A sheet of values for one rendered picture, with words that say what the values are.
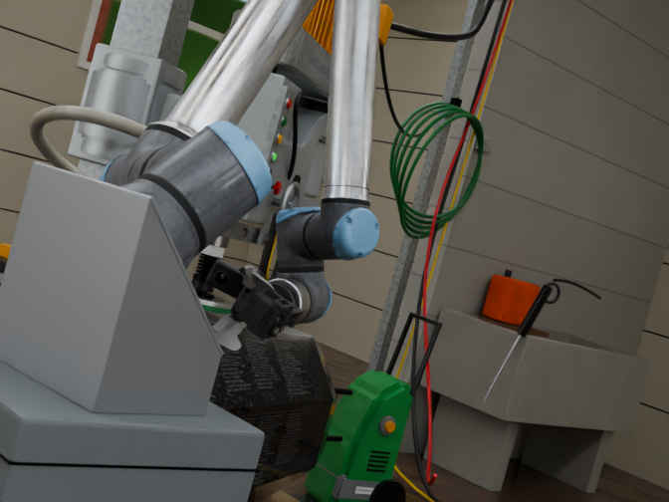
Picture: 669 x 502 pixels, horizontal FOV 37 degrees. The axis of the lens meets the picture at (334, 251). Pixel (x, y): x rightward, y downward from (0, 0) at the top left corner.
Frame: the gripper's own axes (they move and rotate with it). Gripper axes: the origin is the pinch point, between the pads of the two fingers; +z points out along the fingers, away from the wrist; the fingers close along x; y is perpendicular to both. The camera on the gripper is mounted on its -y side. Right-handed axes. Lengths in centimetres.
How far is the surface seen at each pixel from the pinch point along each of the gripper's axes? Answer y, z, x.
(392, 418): -7, -254, 82
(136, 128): -46, -28, -10
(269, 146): -52, -104, -9
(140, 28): -140, -157, -10
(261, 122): -58, -105, -14
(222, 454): 19.2, 16.8, 12.2
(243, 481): 22.8, 12.4, 15.6
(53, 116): -64, -27, -2
